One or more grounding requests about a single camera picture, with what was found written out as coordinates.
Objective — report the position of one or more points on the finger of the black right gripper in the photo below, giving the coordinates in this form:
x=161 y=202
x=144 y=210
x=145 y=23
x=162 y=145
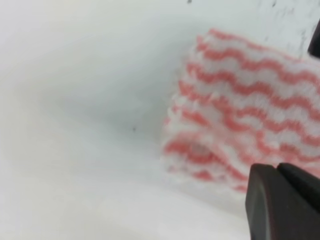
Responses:
x=314 y=46

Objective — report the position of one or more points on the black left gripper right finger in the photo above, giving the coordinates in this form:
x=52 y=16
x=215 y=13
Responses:
x=306 y=184

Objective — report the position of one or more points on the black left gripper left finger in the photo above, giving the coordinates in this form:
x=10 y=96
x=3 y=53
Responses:
x=275 y=210

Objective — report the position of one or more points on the pink white wavy striped towel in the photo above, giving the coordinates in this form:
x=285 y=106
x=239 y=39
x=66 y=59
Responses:
x=239 y=103

